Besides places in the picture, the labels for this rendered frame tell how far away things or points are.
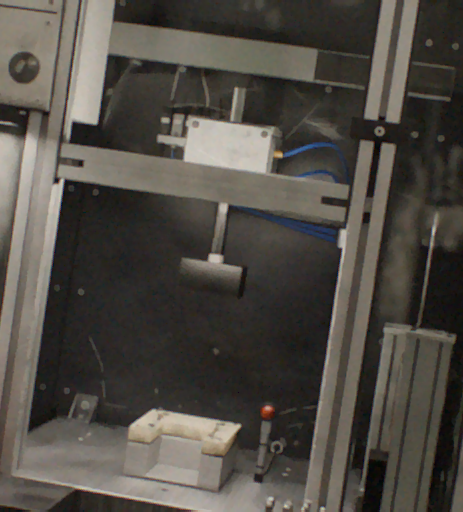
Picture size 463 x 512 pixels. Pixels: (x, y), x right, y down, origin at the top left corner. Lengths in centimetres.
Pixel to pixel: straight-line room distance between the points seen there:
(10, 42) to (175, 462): 62
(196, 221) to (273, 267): 14
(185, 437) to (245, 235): 37
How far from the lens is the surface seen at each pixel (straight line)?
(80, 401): 214
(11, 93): 170
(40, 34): 170
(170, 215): 209
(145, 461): 180
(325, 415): 165
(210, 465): 178
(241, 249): 207
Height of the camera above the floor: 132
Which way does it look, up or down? 3 degrees down
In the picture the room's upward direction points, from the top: 9 degrees clockwise
